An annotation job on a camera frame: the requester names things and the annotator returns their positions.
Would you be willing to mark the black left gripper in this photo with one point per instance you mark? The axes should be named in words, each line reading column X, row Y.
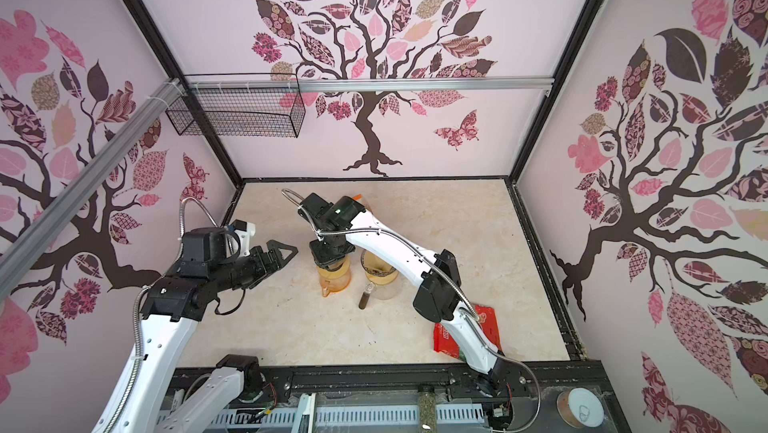
column 267, row 268

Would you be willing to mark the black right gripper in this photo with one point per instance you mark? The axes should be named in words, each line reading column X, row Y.
column 322, row 260

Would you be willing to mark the orange glass pitcher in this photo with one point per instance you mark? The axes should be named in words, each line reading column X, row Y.
column 334, row 278

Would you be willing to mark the brown paper coffee filter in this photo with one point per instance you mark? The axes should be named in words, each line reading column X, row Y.
column 373, row 264

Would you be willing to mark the clear glass dripper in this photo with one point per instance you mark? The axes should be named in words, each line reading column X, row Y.
column 377, row 270

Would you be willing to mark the wooden ring dripper holder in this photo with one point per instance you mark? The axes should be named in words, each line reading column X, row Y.
column 382, row 280

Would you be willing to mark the clear glass server jug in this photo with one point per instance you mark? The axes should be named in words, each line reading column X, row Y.
column 374, row 291

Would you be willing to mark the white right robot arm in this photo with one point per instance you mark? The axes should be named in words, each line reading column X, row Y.
column 439, row 298

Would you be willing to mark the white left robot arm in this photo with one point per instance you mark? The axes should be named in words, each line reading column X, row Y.
column 159, row 342

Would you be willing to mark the red candy bag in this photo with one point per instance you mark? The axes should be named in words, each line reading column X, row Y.
column 444, row 343

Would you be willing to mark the round white brown device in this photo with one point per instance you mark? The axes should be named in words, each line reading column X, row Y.
column 580, row 408

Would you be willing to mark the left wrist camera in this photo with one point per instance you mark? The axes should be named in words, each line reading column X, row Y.
column 245, row 232

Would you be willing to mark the aluminium rail back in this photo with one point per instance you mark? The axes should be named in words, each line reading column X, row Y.
column 409, row 84

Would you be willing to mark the aluminium rail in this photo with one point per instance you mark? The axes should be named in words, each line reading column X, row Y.
column 409, row 84
column 23, row 253

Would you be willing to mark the aluminium rail left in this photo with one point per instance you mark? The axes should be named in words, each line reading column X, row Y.
column 23, row 253

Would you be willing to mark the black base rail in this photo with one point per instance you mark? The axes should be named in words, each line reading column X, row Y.
column 353, row 395

